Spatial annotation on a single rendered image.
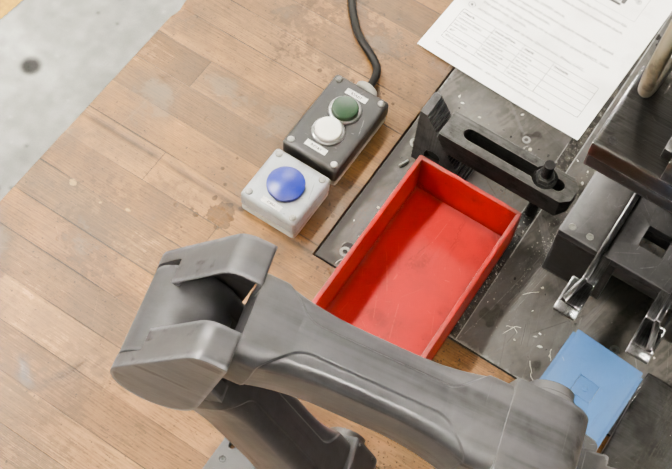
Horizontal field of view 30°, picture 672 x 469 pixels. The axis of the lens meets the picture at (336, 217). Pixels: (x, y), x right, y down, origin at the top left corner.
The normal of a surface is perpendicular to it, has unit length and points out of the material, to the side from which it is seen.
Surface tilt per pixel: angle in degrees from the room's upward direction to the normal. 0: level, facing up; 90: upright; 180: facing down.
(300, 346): 15
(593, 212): 0
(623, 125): 0
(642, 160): 0
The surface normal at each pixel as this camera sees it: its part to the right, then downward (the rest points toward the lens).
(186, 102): 0.06, -0.47
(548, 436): 0.30, -0.37
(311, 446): 0.87, 0.06
